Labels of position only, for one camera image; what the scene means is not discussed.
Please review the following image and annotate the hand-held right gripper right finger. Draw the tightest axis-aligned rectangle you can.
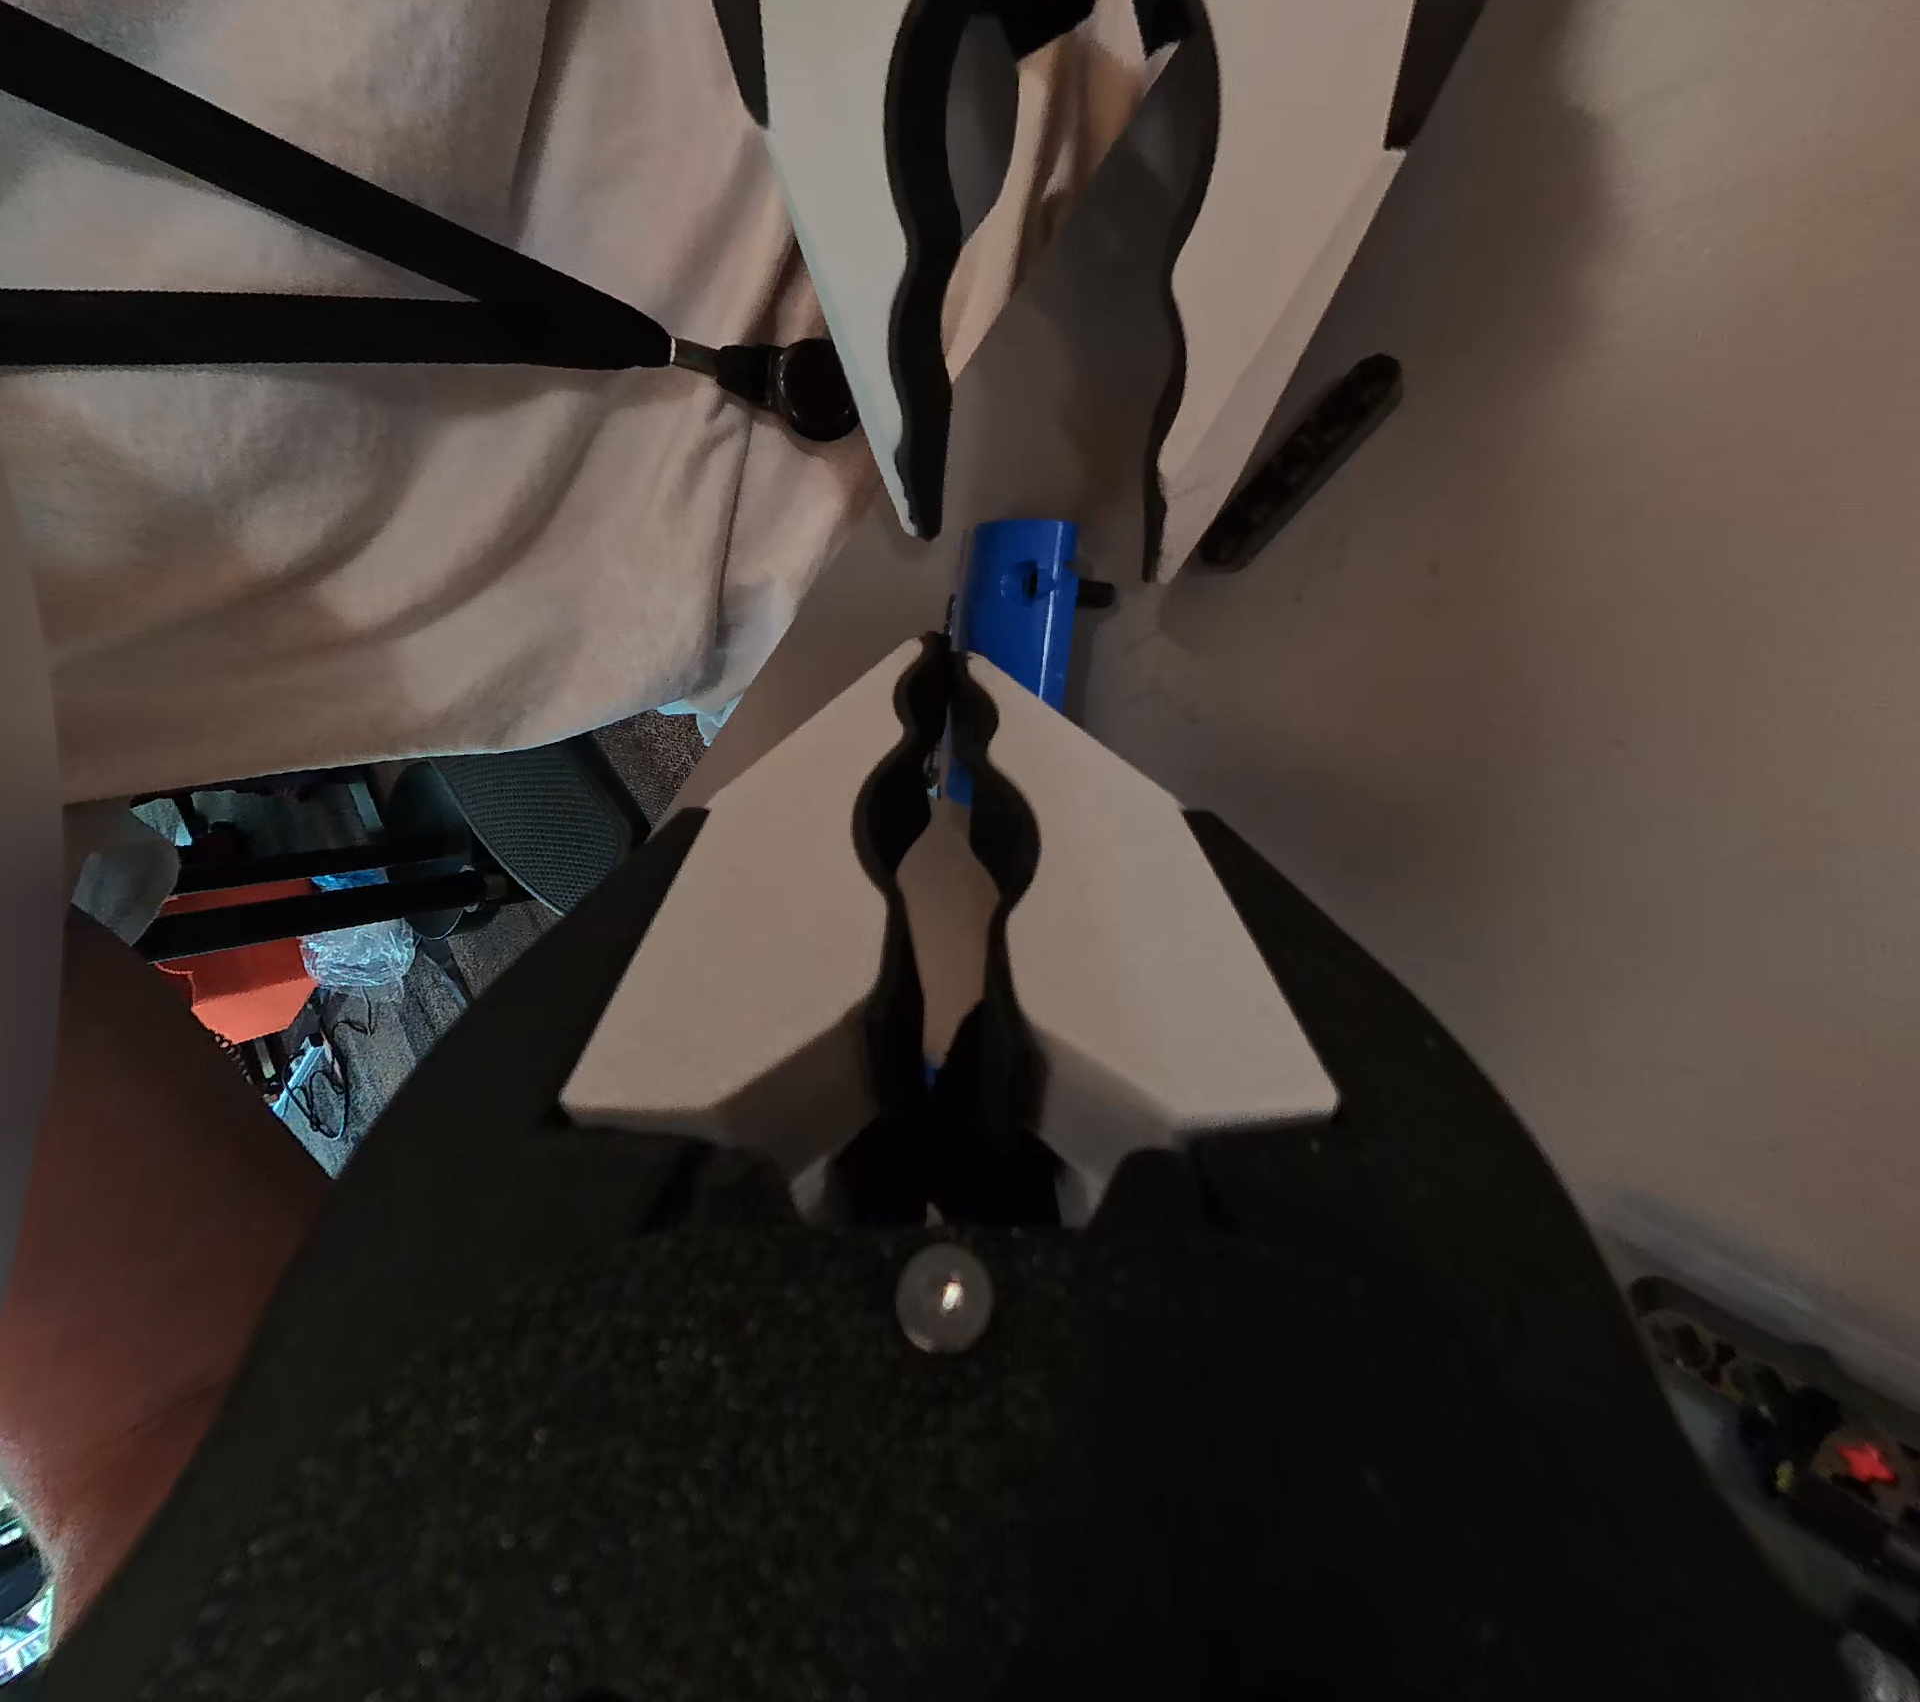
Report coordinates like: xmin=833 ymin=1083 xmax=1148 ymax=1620
xmin=956 ymin=648 xmax=1345 ymax=1197

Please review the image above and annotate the tangle of floor cables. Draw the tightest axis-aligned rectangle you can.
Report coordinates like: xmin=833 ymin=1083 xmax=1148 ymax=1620
xmin=224 ymin=1025 xmax=385 ymax=1142

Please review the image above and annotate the black metal frame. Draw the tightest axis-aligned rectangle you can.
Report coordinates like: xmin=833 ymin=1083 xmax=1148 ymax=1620
xmin=134 ymin=785 xmax=529 ymax=963

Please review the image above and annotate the blue printed lego panel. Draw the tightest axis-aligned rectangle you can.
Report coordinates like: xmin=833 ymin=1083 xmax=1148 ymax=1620
xmin=922 ymin=513 xmax=1120 ymax=803

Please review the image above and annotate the black lanyard clip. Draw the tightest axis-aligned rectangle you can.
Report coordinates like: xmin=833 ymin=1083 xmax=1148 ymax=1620
xmin=667 ymin=334 xmax=866 ymax=443

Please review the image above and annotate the clear plastic bag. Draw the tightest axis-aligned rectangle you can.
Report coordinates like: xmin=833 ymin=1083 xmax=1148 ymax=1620
xmin=296 ymin=918 xmax=419 ymax=993

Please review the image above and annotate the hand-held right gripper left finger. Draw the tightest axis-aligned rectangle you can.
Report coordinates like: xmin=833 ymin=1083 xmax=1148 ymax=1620
xmin=558 ymin=634 xmax=950 ymax=1167

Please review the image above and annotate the person's white shirt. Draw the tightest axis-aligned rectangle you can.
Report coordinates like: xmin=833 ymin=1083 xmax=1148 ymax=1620
xmin=0 ymin=0 xmax=1159 ymax=803

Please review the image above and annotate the black mesh office chair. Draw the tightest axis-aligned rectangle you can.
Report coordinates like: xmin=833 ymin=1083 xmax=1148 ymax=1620
xmin=382 ymin=741 xmax=650 ymax=918

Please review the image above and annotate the black lego beam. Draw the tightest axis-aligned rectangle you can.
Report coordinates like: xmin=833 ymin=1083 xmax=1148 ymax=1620
xmin=1197 ymin=354 xmax=1406 ymax=568

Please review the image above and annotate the orange box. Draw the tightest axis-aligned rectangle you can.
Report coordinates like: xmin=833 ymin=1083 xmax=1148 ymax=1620
xmin=156 ymin=956 xmax=325 ymax=1053

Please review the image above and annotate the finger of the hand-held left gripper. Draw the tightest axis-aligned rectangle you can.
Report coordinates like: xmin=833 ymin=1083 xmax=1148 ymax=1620
xmin=1140 ymin=0 xmax=1471 ymax=585
xmin=743 ymin=0 xmax=970 ymax=542

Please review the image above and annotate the person's right forearm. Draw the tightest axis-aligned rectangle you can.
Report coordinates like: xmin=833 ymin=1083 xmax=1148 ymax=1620
xmin=0 ymin=906 xmax=350 ymax=1635

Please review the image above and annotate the blue lego truck model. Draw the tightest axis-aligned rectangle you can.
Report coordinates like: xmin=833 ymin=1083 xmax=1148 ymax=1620
xmin=1626 ymin=1270 xmax=1920 ymax=1591

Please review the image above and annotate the black lanyard strap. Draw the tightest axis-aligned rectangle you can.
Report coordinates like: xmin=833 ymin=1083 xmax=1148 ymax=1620
xmin=0 ymin=0 xmax=670 ymax=372

